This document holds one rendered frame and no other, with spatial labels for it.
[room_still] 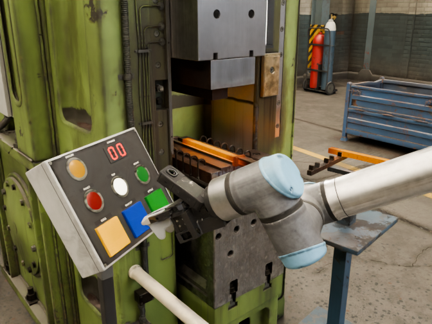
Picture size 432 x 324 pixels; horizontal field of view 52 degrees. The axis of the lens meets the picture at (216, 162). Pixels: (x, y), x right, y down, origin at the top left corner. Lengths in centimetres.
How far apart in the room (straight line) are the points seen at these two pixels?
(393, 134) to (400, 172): 444
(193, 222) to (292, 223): 21
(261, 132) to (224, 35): 54
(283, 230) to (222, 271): 86
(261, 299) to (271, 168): 117
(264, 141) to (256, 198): 109
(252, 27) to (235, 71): 16
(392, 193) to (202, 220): 38
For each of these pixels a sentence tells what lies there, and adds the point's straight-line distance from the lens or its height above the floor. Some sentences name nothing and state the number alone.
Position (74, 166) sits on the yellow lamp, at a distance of 108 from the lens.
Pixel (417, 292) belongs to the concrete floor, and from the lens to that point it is 286.
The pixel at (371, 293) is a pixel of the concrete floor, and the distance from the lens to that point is 276.
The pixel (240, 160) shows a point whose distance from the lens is 159.
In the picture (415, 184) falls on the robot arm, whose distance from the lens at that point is 92.
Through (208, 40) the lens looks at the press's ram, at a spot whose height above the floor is 143.
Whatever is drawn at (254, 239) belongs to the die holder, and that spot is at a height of 69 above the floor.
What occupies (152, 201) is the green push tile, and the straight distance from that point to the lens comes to 121.
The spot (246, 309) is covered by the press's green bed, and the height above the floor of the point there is 39.
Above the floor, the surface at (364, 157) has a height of 92.
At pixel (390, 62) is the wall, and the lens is 1042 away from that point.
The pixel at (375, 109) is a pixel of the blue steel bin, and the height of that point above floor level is 45.
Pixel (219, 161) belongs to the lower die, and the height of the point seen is 99.
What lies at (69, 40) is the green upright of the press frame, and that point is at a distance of 175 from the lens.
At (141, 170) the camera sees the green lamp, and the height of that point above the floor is 110.
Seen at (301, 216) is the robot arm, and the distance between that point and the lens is 84.
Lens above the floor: 151
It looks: 19 degrees down
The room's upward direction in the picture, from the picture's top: straight up
